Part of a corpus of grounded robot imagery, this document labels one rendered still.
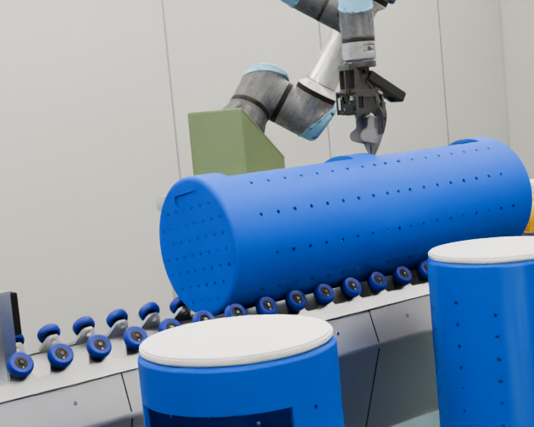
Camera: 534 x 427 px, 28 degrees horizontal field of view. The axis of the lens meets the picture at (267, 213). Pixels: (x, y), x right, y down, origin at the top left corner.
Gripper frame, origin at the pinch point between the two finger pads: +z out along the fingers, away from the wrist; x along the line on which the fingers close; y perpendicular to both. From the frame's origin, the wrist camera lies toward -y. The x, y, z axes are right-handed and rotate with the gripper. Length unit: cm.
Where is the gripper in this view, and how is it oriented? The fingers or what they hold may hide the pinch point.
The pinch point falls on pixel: (374, 150)
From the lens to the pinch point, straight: 242.8
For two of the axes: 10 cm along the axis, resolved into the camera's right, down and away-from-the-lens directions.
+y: -7.9, 1.3, -5.9
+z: 0.9, 9.9, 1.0
